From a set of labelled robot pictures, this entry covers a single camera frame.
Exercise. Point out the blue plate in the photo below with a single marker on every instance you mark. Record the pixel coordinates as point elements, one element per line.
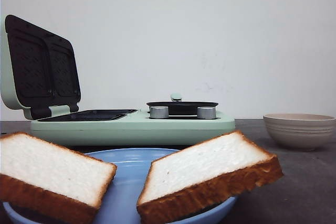
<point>119,202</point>

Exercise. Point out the white bread slice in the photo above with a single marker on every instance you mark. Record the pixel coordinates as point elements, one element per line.
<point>51,179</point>
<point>203,175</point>

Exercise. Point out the silver control knob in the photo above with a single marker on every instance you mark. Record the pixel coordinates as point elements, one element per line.
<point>159,112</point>
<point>206,113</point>

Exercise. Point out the right silver control knob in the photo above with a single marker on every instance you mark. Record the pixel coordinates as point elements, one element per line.
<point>206,113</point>

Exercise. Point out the mint green hinged lid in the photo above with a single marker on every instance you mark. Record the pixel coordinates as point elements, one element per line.
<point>39,73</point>

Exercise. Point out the mint green breakfast maker base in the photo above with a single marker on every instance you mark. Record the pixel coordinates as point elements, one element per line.
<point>125,127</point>

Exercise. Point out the black frying pan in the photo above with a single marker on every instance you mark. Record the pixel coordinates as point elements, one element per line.
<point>177,106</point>

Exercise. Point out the beige ribbed bowl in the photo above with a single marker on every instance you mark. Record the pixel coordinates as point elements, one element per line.
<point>300,131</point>

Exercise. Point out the left silver control knob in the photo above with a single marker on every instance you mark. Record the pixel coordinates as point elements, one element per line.
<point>159,112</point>

